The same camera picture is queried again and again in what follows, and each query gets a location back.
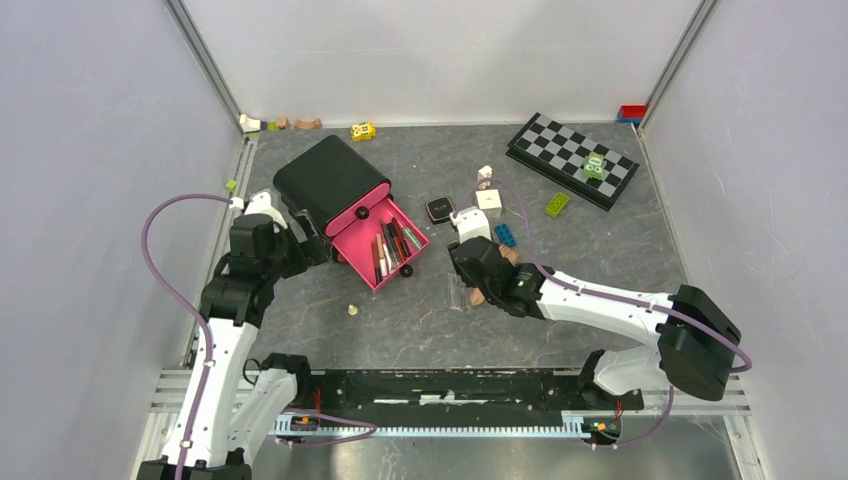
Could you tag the white concealer pen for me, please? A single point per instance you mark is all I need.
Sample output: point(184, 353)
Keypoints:
point(383, 265)

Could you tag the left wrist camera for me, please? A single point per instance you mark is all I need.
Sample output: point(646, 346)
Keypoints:
point(261, 202)

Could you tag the black compact case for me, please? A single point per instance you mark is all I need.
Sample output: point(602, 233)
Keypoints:
point(439, 210)

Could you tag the pink drawer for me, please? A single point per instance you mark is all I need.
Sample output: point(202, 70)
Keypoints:
point(354, 243)
point(367, 202)

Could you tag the foundation bottle beige cap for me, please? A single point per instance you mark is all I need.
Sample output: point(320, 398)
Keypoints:
point(510, 254)

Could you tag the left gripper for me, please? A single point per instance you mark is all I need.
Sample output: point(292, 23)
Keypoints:
point(310, 251)

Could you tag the black makeup organizer box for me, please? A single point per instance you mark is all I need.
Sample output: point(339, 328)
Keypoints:
point(326, 179)

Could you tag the green tube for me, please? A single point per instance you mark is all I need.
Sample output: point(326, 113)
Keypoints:
point(412, 238)

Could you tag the blue lego brick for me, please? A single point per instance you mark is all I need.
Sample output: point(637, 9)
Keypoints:
point(505, 235)

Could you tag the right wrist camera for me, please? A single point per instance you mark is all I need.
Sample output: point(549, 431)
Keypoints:
point(470, 223)

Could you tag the green lego brick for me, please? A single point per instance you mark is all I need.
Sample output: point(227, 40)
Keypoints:
point(556, 205)

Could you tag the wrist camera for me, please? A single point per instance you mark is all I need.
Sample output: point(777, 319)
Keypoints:
point(470, 223)
point(261, 202)

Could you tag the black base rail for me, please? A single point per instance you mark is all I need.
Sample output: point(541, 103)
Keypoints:
point(447, 398)

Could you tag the chessboard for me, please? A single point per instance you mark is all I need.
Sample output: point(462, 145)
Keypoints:
point(557, 152)

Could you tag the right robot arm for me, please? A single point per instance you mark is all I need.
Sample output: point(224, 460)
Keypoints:
point(684, 340)

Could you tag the wooden arch block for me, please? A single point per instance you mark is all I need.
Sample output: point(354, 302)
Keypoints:
point(307, 124)

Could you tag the beige makeup sponge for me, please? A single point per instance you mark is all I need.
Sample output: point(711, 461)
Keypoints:
point(476, 297)

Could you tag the white cube box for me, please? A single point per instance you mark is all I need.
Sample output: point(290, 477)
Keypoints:
point(489, 202)

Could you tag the white corner block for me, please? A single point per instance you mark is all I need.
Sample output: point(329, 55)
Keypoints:
point(249, 125)

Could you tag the green toy monster block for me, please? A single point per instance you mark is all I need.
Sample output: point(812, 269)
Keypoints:
point(594, 166)

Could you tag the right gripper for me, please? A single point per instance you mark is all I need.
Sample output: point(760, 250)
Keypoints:
point(463, 276)

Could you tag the dark teal mascara tube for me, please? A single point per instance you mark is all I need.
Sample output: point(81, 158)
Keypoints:
point(391, 246)

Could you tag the white stacked block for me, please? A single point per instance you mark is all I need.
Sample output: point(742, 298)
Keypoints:
point(484, 175)

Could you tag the clear plastic bag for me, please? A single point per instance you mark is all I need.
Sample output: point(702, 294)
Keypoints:
point(458, 294)

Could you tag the red lip pencil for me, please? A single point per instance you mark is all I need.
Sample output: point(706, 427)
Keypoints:
point(399, 239)

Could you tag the red blue bricks stack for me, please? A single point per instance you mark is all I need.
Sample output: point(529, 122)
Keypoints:
point(631, 114)

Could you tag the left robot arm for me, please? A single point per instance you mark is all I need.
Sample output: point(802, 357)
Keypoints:
point(214, 437)

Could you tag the yellow toy block face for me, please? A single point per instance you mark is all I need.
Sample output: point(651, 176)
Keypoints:
point(362, 131)

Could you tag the pink top drawer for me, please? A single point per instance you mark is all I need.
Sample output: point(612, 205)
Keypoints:
point(367, 202)

